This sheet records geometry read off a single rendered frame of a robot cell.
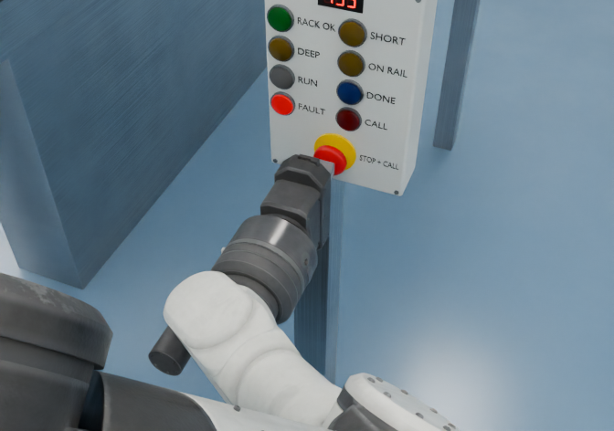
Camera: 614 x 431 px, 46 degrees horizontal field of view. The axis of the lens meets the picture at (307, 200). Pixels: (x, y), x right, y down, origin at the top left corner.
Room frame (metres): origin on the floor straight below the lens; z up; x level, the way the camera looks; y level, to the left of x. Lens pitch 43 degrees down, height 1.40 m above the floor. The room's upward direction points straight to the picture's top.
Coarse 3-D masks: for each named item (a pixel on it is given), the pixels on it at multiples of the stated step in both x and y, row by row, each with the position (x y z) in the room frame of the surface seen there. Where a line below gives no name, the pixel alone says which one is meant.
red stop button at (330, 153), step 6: (318, 150) 0.65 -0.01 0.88; (324, 150) 0.64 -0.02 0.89; (330, 150) 0.64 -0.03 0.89; (336, 150) 0.64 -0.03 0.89; (318, 156) 0.64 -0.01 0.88; (324, 156) 0.64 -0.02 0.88; (330, 156) 0.64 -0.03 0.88; (336, 156) 0.63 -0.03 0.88; (342, 156) 0.64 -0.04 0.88; (336, 162) 0.63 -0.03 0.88; (342, 162) 0.63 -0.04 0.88; (336, 168) 0.63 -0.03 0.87; (342, 168) 0.63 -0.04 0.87; (336, 174) 0.64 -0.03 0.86
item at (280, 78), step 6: (270, 72) 0.69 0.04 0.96; (276, 72) 0.68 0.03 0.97; (282, 72) 0.68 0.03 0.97; (288, 72) 0.68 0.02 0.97; (270, 78) 0.68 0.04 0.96; (276, 78) 0.68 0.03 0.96; (282, 78) 0.68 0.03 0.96; (288, 78) 0.68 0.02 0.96; (276, 84) 0.68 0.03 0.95; (282, 84) 0.68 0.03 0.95; (288, 84) 0.68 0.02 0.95
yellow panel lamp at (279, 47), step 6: (270, 42) 0.68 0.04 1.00; (276, 42) 0.68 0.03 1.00; (282, 42) 0.68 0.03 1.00; (270, 48) 0.68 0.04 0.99; (276, 48) 0.68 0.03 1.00; (282, 48) 0.68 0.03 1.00; (288, 48) 0.68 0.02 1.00; (276, 54) 0.68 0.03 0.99; (282, 54) 0.68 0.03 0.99; (288, 54) 0.67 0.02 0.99; (282, 60) 0.68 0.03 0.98
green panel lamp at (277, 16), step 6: (270, 12) 0.68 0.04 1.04; (276, 12) 0.68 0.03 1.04; (282, 12) 0.68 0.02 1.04; (270, 18) 0.68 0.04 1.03; (276, 18) 0.68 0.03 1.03; (282, 18) 0.68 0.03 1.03; (288, 18) 0.68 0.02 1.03; (270, 24) 0.68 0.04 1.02; (276, 24) 0.68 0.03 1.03; (282, 24) 0.68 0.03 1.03; (288, 24) 0.67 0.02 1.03; (282, 30) 0.68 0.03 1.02
